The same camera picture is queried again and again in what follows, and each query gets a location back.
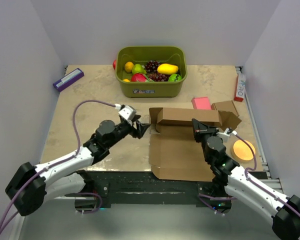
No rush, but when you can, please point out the orange round sponge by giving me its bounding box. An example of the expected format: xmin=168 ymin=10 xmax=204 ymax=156
xmin=230 ymin=140 xmax=256 ymax=163

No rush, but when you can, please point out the yellow mango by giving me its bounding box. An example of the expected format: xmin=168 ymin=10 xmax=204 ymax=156
xmin=157 ymin=63 xmax=179 ymax=75

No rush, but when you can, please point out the small brown cardboard box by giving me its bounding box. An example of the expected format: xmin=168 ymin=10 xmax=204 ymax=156
xmin=211 ymin=100 xmax=240 ymax=117

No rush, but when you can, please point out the dark grape bunch upper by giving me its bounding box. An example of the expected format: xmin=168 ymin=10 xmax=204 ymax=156
xmin=144 ymin=60 xmax=161 ymax=74

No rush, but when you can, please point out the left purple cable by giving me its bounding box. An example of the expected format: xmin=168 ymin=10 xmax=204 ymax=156
xmin=0 ymin=99 xmax=121 ymax=240

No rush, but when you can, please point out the dark grape bunch lower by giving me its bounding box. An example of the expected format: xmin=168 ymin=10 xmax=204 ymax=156
xmin=147 ymin=72 xmax=170 ymax=82

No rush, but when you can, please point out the green pear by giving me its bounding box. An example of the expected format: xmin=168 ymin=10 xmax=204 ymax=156
xmin=131 ymin=63 xmax=147 ymax=75

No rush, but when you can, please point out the green plastic bin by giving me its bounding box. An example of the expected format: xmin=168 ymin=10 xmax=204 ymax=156
xmin=115 ymin=46 xmax=187 ymax=98

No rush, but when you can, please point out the pink rectangular block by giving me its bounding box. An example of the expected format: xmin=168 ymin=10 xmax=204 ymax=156
xmin=191 ymin=96 xmax=212 ymax=110

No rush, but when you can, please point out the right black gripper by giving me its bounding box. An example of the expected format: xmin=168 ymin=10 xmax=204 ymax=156
xmin=191 ymin=119 xmax=219 ymax=163

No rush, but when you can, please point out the red white toothpaste box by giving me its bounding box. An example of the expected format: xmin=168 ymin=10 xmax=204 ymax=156
xmin=233 ymin=73 xmax=246 ymax=102

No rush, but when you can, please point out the dark grape bunch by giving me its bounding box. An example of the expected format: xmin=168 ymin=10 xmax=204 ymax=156
xmin=147 ymin=72 xmax=170 ymax=82
xmin=144 ymin=60 xmax=161 ymax=74

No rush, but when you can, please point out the large cardboard box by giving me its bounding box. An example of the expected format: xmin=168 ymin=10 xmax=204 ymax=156
xmin=149 ymin=107 xmax=241 ymax=182

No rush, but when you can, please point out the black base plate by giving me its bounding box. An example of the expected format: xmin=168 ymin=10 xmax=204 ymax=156
xmin=59 ymin=170 xmax=251 ymax=210

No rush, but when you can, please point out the red fruit behind bin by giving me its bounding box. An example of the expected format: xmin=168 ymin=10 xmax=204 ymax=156
xmin=112 ymin=59 xmax=117 ymax=70

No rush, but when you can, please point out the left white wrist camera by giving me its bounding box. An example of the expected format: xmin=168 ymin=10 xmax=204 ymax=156
xmin=114 ymin=103 xmax=137 ymax=125

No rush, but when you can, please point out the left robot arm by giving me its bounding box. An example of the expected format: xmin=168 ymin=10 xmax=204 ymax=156
xmin=5 ymin=114 xmax=150 ymax=217

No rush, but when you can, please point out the purple rectangular box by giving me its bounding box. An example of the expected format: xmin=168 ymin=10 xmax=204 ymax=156
xmin=52 ymin=68 xmax=85 ymax=92

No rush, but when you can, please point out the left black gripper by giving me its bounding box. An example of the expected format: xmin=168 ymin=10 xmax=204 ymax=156
xmin=106 ymin=114 xmax=150 ymax=148

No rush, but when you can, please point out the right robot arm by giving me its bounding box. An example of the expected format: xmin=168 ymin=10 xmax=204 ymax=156
xmin=191 ymin=118 xmax=300 ymax=240

